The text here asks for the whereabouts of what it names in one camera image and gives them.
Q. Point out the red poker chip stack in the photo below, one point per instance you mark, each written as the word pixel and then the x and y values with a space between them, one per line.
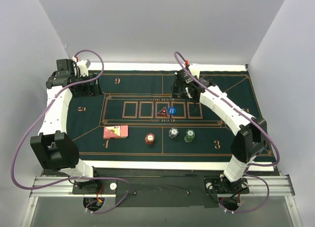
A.
pixel 150 138

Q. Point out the blue small blind button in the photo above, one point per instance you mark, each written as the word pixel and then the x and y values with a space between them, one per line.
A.
pixel 171 110

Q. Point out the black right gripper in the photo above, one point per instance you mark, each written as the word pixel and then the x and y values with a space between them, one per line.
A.
pixel 178 83

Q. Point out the red triangular all-in marker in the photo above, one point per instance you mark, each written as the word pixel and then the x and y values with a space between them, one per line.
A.
pixel 163 113

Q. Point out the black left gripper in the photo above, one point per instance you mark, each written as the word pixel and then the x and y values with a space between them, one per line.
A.
pixel 89 84

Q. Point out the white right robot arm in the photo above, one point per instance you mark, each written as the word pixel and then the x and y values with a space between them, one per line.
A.
pixel 250 139

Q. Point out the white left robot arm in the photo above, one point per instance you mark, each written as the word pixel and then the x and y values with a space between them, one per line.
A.
pixel 54 149

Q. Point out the green poker chip stack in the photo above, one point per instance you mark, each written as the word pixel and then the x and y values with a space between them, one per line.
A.
pixel 190 135

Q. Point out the green poker table mat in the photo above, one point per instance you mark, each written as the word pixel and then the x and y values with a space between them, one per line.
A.
pixel 133 98

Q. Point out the blue poker chip stack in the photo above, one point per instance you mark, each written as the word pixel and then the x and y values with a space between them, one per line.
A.
pixel 173 133

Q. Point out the red playing card deck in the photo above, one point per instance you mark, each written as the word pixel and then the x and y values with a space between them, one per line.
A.
pixel 115 132

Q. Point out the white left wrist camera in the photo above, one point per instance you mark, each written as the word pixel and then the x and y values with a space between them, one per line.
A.
pixel 83 66

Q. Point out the aluminium mounting rail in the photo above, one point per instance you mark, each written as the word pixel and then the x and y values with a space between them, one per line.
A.
pixel 278 186

